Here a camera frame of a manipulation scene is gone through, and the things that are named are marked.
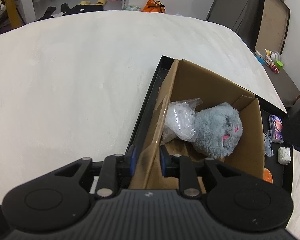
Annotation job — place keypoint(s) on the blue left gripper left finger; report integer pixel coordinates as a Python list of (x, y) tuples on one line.
[(115, 172)]

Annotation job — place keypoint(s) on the purple tissue pack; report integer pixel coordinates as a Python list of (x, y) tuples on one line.
[(276, 127)]

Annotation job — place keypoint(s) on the large brown framed board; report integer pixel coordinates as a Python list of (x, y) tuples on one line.
[(274, 24)]

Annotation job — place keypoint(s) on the black rectangular tray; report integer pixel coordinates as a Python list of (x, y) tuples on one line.
[(150, 109)]

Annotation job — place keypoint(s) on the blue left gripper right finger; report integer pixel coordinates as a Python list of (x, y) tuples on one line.
[(180, 167)]

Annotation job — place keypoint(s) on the white fluffy cube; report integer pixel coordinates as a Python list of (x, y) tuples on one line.
[(284, 157)]

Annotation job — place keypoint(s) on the orange bag on floor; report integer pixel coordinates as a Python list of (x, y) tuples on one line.
[(154, 6)]

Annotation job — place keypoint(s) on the clear plastic bag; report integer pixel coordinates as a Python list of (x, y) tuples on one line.
[(179, 121)]

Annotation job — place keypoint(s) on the grey plush mouse toy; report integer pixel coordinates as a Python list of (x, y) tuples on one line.
[(218, 129)]

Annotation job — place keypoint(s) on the brown cardboard box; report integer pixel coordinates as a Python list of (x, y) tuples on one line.
[(227, 122)]

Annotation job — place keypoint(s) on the green toy cup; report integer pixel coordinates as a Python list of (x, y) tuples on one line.
[(279, 64)]

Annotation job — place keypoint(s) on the hamburger plush toy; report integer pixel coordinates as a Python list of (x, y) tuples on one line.
[(267, 176)]

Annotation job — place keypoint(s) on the blue-grey bunny felt toy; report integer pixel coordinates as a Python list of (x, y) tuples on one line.
[(267, 144)]

